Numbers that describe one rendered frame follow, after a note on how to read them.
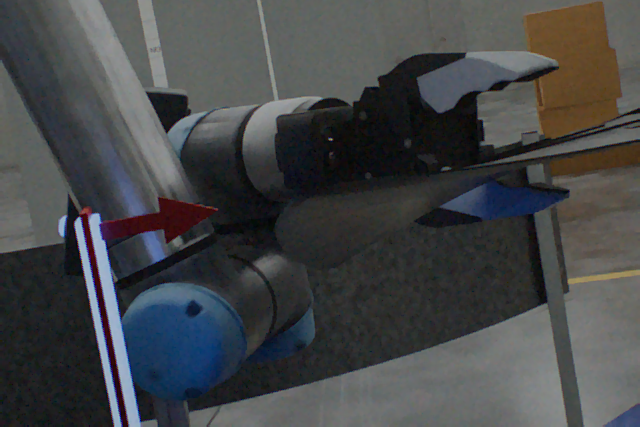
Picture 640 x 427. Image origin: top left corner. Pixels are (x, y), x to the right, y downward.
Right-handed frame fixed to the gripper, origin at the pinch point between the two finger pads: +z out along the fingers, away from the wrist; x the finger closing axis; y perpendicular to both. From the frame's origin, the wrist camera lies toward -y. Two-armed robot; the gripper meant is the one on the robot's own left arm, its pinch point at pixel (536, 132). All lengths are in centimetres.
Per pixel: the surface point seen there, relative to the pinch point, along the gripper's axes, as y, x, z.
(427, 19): 314, -44, -279
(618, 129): -4.5, 0.1, 8.0
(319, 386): 231, 95, -278
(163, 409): 8, 24, -52
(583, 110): 671, 3, -445
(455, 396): 239, 94, -218
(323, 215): -16.1, 2.8, -1.0
